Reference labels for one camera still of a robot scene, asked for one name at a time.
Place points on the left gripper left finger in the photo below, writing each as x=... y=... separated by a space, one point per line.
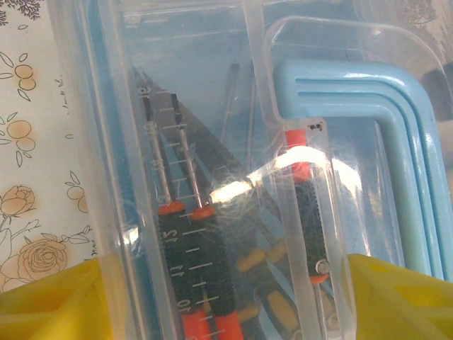
x=42 y=304

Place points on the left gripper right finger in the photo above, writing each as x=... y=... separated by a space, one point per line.
x=407 y=308

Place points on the blue clear-lid plastic tool box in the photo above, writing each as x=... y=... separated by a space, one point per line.
x=354 y=92

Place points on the small orange-black precision screwdriver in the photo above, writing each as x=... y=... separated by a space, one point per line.
x=212 y=262
x=180 y=255
x=311 y=219

